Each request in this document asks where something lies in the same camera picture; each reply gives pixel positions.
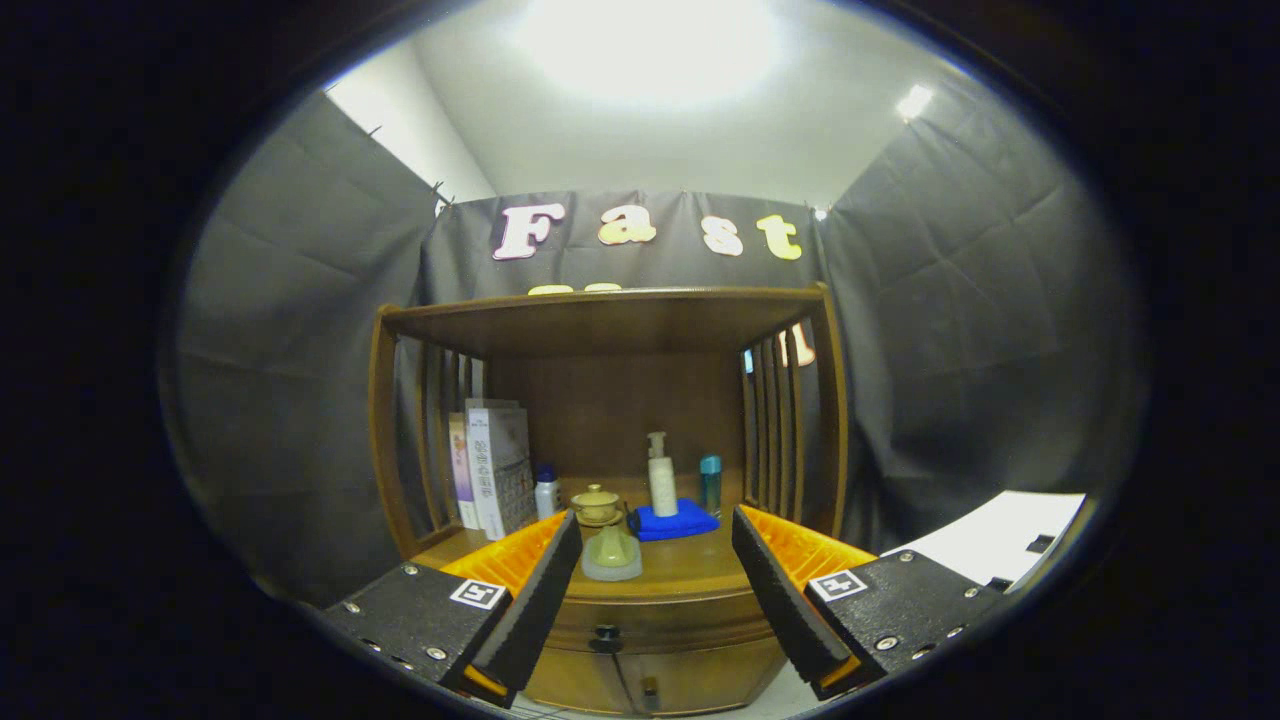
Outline brown wooden cabinet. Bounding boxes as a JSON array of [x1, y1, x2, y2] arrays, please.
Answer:
[[368, 285, 851, 716]]

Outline blue folded cloth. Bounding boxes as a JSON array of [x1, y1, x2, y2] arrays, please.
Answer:
[[628, 498, 721, 543]]

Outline yellow lidded teacup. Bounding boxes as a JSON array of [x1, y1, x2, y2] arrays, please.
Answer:
[[571, 484, 623, 528]]

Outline wooden cabinet door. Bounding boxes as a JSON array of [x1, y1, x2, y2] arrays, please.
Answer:
[[525, 645, 626, 716], [625, 640, 786, 716]]

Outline white pump bottle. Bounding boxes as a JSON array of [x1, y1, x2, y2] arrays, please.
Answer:
[[646, 432, 679, 518]]

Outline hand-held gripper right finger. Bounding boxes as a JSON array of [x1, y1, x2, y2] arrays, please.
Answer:
[[731, 505, 1004, 701]]

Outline brown wooden countertop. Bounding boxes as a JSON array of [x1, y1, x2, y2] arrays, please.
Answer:
[[410, 475, 801, 606]]

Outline brown wooden drawer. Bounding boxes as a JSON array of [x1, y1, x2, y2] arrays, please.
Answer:
[[545, 590, 776, 656]]

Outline black backdrop cloth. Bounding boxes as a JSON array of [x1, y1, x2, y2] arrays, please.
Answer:
[[165, 90, 1146, 606]]

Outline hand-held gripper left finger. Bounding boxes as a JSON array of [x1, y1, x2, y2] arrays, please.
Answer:
[[320, 510, 584, 709]]

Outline white patterned box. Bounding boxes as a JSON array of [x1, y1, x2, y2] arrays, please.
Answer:
[[468, 406, 538, 542]]

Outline purple pink book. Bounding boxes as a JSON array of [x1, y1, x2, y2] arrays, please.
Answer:
[[448, 412, 479, 531]]

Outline white drawer unit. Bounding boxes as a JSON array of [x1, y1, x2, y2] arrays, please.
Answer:
[[885, 490, 1088, 591]]

